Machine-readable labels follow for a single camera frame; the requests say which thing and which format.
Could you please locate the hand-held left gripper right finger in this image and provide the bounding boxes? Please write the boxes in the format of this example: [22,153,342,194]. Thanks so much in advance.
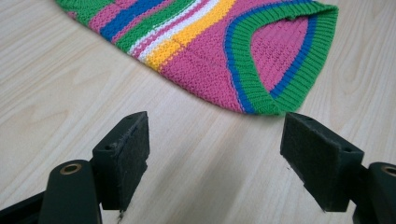
[279,112,365,213]

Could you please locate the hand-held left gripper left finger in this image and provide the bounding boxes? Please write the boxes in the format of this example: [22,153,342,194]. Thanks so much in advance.
[92,110,150,212]

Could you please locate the striped knitted sweater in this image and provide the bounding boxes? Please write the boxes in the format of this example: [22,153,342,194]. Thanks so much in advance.
[55,0,339,117]

